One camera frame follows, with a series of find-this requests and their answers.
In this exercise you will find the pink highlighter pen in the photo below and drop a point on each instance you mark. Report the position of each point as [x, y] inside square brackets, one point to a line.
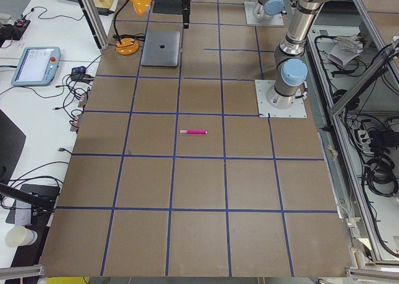
[193, 132]

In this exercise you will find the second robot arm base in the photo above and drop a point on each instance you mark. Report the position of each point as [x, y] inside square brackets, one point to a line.
[267, 9]

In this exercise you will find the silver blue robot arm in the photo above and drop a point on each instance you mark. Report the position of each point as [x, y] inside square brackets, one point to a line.
[291, 71]

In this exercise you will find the black mousepad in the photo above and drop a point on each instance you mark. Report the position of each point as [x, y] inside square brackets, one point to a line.
[172, 7]

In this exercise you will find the grey closed laptop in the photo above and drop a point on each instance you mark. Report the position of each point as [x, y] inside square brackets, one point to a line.
[161, 49]

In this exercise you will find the orange desk lamp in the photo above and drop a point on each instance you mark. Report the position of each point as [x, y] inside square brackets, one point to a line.
[126, 44]

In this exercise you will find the black power adapter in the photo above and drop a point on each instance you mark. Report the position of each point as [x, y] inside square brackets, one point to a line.
[104, 11]

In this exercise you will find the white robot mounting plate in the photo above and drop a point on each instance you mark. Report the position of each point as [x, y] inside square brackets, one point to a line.
[271, 105]

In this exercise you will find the blue teach pendant tablet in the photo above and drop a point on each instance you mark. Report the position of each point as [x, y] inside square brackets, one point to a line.
[37, 66]

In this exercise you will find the black monitor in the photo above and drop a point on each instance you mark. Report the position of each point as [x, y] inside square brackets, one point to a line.
[12, 144]

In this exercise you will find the white paper cup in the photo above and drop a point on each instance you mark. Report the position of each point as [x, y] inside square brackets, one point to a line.
[20, 236]

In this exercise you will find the aluminium frame post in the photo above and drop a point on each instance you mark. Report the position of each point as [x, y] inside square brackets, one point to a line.
[93, 19]

